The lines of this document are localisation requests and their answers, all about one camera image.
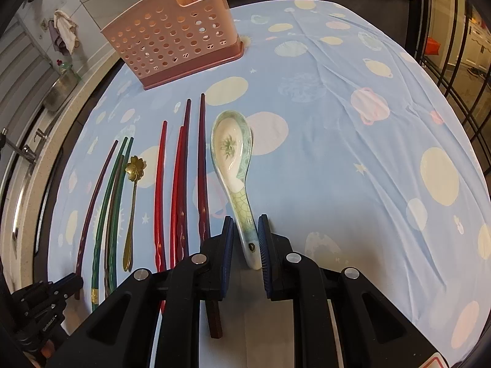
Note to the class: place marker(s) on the pink perforated utensil holder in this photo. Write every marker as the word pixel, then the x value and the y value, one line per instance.
pixel 164 40

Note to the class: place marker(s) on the gold flower spoon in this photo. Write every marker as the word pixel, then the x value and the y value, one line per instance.
pixel 135 171

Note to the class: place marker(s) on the white hanging towel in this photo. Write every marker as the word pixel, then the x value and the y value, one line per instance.
pixel 66 28

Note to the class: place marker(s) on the maroon chopstick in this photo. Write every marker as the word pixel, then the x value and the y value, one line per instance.
pixel 90 210

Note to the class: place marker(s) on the green chopstick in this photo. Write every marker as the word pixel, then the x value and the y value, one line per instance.
pixel 116 215
pixel 101 231

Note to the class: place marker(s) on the blue planet print tablecloth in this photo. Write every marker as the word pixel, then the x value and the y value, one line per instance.
pixel 358 159

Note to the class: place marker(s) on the bright red chopstick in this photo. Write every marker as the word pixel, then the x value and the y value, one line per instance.
pixel 175 208
pixel 158 226

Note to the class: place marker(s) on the white green ceramic soup spoon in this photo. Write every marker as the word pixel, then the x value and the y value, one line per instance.
pixel 231 151

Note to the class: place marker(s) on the purple hanging cloth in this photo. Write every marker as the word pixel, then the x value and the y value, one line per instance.
pixel 57 41

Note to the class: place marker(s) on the chrome sink faucet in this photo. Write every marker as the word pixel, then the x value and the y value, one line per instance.
pixel 25 151

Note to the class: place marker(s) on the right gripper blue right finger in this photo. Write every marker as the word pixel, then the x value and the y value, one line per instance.
pixel 267 253

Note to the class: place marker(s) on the black lattice glass door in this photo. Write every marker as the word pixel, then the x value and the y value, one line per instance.
pixel 453 46

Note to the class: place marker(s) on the steel pot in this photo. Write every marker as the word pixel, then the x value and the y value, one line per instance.
pixel 60 90

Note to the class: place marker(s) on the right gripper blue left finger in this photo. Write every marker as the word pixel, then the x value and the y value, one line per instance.
pixel 226 244

